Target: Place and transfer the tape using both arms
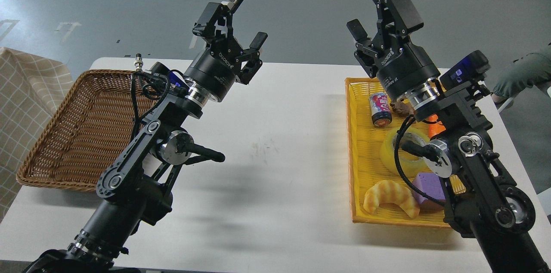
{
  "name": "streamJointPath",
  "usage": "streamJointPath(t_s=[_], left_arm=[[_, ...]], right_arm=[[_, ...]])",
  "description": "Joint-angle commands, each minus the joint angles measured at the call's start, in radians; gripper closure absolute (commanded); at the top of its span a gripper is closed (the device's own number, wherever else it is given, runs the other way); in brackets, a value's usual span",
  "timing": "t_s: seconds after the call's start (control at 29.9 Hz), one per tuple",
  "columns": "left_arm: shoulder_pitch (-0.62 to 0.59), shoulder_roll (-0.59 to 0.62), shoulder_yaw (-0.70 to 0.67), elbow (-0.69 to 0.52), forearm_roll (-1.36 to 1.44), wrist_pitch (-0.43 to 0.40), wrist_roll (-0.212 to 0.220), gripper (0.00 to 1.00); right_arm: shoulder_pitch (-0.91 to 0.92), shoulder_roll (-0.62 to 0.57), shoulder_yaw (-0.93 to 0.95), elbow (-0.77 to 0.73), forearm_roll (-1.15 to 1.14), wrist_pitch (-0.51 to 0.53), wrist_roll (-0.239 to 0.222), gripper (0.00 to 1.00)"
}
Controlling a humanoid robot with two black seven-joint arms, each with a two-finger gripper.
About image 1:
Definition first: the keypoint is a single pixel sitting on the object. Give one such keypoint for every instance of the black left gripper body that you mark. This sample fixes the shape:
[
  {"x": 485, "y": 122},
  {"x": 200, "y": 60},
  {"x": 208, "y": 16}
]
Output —
[{"x": 213, "y": 69}]

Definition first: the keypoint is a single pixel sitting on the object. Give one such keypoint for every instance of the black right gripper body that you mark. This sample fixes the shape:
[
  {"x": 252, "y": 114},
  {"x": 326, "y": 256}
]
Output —
[{"x": 402, "y": 65}]

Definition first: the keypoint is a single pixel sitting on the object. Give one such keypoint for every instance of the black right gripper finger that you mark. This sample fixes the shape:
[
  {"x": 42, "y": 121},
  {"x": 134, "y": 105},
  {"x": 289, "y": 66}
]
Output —
[
  {"x": 397, "y": 19},
  {"x": 366, "y": 54}
]

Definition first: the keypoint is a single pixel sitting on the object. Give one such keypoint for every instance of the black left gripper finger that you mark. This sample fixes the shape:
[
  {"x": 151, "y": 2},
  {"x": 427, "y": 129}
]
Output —
[
  {"x": 248, "y": 63},
  {"x": 215, "y": 23}
]

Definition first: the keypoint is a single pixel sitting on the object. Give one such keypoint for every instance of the yellow tape roll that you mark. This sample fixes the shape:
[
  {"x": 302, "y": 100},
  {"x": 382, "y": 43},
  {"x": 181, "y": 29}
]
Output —
[{"x": 411, "y": 165}]

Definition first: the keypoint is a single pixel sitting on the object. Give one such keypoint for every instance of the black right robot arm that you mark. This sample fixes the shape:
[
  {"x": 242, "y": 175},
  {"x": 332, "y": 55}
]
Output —
[{"x": 482, "y": 199}]

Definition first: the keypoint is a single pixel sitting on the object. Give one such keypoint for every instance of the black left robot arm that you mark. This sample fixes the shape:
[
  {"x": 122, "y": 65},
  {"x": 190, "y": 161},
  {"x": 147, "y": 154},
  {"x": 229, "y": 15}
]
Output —
[{"x": 137, "y": 186}]

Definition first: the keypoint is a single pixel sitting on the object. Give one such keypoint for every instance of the brown toy animal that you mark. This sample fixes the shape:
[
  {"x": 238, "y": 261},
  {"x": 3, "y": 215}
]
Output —
[{"x": 402, "y": 109}]

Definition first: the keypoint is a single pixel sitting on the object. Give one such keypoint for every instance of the small drink can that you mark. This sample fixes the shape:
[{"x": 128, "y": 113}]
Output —
[{"x": 380, "y": 109}]

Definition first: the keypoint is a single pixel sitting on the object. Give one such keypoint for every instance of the orange toy carrot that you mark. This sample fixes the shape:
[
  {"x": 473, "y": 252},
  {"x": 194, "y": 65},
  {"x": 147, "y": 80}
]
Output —
[{"x": 435, "y": 126}]

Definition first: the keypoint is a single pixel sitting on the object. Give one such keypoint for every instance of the white chair leg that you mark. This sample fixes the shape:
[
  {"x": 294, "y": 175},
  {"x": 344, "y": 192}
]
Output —
[{"x": 543, "y": 87}]

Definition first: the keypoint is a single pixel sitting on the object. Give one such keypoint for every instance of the purple foam block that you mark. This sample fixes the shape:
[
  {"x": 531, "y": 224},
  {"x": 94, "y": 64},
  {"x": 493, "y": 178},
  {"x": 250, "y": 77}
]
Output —
[{"x": 429, "y": 183}]

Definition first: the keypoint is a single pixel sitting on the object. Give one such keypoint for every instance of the yellow plastic basket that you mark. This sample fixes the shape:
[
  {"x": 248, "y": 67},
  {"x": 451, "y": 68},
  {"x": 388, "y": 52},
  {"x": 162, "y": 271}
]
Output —
[{"x": 366, "y": 168}]

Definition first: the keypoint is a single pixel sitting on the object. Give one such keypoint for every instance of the toy croissant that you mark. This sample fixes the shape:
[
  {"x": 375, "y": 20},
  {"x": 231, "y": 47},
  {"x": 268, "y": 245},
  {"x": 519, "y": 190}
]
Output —
[{"x": 391, "y": 192}]

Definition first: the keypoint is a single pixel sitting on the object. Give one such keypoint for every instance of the brown wicker basket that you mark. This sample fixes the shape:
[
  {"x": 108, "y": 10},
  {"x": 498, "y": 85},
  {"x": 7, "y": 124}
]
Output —
[{"x": 88, "y": 131}]

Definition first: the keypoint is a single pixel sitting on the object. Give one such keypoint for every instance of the beige checkered cloth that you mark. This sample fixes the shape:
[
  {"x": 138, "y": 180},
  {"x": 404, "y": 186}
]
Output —
[{"x": 31, "y": 90}]

